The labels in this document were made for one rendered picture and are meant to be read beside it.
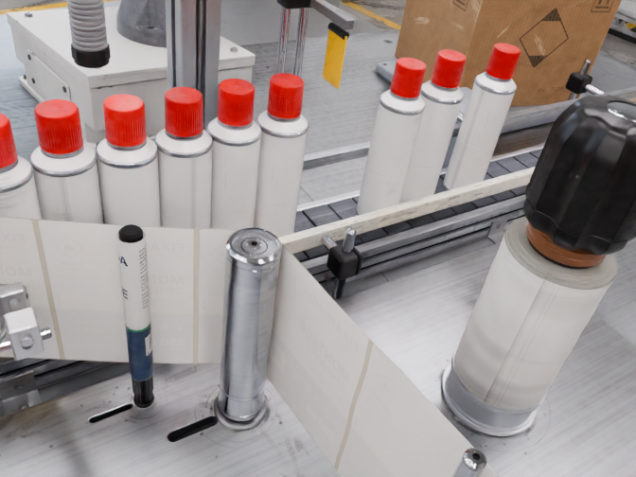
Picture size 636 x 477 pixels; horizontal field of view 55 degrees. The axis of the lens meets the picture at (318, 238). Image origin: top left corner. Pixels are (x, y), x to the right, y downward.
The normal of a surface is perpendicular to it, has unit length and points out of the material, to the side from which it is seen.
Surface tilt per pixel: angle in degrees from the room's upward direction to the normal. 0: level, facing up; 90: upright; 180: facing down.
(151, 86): 90
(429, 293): 0
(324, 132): 0
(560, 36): 90
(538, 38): 90
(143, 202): 90
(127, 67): 4
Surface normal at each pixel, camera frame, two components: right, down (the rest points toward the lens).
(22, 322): 0.13, -0.77
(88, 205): 0.84, 0.42
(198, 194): 0.58, 0.57
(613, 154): -0.38, 0.15
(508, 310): -0.79, 0.32
